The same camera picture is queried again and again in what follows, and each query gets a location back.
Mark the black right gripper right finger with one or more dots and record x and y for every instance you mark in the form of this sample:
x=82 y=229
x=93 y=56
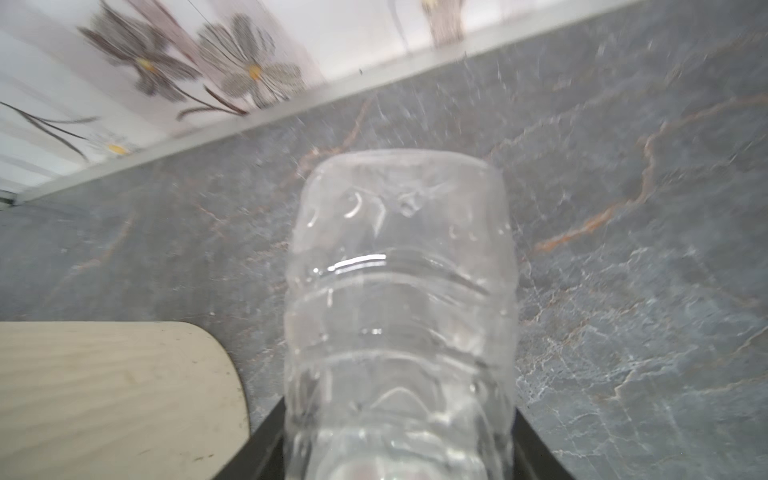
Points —
x=533 y=460

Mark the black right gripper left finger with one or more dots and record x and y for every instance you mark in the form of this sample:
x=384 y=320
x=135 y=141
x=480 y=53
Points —
x=261 y=457

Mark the clear bottle red white label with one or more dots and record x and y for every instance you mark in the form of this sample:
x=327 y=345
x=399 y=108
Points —
x=401 y=320

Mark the cream plastic waste bin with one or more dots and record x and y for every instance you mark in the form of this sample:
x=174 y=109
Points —
x=117 y=400

